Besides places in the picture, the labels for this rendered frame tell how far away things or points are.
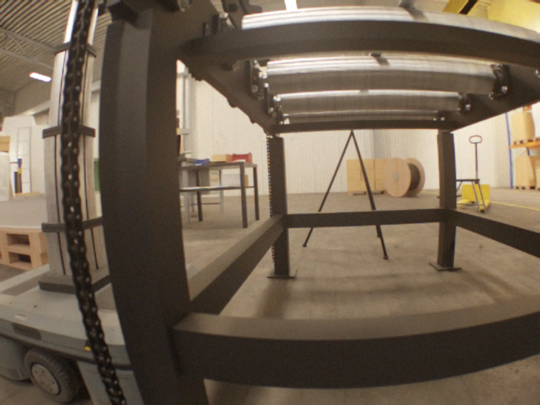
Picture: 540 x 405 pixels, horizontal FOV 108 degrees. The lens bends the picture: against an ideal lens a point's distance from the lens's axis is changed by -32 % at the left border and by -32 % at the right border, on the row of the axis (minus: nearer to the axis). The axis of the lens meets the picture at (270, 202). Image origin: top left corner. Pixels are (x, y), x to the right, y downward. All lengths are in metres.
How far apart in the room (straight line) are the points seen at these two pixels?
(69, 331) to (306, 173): 10.58
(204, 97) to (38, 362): 12.02
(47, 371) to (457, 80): 1.41
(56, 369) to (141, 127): 0.60
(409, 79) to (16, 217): 2.73
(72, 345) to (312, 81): 0.94
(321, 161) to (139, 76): 10.66
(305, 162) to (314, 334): 10.66
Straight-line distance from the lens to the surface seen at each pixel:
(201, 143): 12.02
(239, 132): 11.51
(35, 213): 2.40
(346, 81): 0.92
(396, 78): 0.95
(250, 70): 0.94
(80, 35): 0.40
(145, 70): 0.35
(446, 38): 0.55
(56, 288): 0.85
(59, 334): 0.67
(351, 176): 8.20
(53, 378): 0.79
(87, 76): 0.92
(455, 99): 1.34
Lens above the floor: 0.51
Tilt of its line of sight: 4 degrees down
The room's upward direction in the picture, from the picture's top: 3 degrees counter-clockwise
